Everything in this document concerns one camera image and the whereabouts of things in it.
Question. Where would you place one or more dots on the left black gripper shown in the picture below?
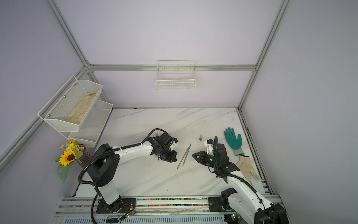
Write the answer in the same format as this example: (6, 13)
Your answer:
(173, 157)

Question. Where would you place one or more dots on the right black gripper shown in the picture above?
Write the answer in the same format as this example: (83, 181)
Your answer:
(202, 159)

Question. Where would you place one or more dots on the yellow pencil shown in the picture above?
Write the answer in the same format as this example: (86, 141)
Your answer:
(183, 158)

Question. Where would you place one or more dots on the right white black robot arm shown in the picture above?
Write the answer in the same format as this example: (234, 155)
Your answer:
(241, 197)

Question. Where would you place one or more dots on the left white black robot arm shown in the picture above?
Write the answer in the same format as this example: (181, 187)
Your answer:
(105, 161)

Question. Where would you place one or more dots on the green rubber glove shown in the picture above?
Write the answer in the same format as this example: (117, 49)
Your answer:
(234, 141)

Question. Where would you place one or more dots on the beige fabric glove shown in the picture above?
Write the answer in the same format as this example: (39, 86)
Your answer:
(247, 169)

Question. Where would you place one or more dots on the lower white mesh shelf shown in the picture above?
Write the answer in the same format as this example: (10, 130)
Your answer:
(93, 124)

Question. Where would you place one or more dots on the white mesh shelf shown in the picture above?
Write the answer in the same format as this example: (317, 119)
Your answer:
(93, 124)
(58, 108)

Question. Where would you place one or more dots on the dark ribbed vase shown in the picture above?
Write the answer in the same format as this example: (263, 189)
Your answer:
(84, 159)

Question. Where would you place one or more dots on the artificial sunflower bouquet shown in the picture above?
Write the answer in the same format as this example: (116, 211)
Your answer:
(73, 151)

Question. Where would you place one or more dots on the beige glove in shelf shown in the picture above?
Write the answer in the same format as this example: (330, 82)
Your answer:
(78, 112)

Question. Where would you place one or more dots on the upper white mesh shelf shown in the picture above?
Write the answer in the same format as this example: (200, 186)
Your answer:
(58, 108)

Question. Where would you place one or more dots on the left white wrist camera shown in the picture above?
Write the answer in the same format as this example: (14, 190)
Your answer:
(174, 145)

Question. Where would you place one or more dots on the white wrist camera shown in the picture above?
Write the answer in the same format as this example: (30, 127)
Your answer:
(174, 145)
(209, 144)

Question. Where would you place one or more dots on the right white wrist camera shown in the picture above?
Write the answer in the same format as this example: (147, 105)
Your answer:
(209, 144)

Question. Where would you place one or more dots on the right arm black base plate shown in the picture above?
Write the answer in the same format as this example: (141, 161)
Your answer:
(218, 204)

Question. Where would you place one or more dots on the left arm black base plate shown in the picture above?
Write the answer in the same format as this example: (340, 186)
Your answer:
(120, 206)

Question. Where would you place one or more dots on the white wire wall basket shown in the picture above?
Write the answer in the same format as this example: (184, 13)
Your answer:
(175, 80)

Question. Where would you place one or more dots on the aluminium front rail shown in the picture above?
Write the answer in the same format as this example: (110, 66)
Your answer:
(149, 210)

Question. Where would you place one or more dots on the aluminium frame profile back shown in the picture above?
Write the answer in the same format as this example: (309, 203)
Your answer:
(154, 67)

